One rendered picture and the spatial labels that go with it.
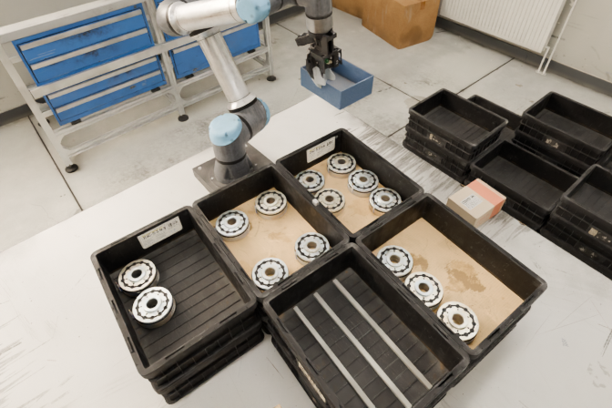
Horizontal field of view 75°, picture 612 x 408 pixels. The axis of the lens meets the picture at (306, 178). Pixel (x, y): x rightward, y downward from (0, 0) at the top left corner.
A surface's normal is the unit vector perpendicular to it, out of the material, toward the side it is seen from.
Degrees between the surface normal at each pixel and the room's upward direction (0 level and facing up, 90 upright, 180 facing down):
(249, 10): 88
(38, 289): 0
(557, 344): 0
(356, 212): 0
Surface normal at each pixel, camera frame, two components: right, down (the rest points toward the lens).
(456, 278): -0.03, -0.70
